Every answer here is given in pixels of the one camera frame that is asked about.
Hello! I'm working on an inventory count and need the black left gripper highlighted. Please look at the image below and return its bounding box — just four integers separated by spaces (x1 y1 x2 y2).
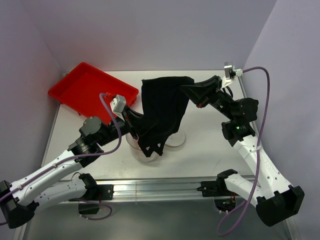
96 104 159 147

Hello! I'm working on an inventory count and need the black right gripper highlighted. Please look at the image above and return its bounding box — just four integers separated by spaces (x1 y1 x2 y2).
179 75 236 121

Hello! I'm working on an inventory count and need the black garment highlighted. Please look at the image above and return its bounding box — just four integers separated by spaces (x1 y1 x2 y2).
138 76 195 158

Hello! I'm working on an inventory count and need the white mesh laundry bag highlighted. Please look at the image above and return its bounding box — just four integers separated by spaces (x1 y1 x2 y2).
125 129 187 163

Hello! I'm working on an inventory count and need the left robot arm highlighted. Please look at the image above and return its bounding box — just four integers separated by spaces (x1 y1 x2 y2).
0 80 203 229

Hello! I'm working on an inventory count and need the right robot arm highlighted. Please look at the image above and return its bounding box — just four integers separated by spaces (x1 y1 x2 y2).
190 75 305 227

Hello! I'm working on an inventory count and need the red plastic tray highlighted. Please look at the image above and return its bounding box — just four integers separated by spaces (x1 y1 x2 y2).
48 62 139 124

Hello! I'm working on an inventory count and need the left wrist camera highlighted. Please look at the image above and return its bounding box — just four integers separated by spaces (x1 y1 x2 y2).
110 94 127 118

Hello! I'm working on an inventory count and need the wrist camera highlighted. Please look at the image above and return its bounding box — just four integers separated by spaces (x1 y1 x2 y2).
110 94 127 118
221 61 243 88

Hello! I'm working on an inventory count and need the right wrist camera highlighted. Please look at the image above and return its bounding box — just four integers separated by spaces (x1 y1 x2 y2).
221 61 243 88

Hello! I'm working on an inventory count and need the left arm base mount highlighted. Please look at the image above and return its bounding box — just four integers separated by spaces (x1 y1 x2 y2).
78 173 114 201

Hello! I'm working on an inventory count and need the aluminium mounting rail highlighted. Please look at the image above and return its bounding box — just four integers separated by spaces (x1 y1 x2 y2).
54 175 287 205

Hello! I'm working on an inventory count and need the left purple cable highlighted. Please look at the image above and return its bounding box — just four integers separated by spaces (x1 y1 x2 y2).
0 92 123 225

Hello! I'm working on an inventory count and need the purple cable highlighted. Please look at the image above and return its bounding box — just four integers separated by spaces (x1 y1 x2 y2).
0 92 123 225
216 66 271 237

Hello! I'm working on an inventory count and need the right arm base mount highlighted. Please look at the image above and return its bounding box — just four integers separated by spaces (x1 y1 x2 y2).
196 169 238 197

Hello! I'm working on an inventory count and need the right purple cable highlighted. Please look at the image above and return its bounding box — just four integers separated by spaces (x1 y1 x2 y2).
216 66 271 237

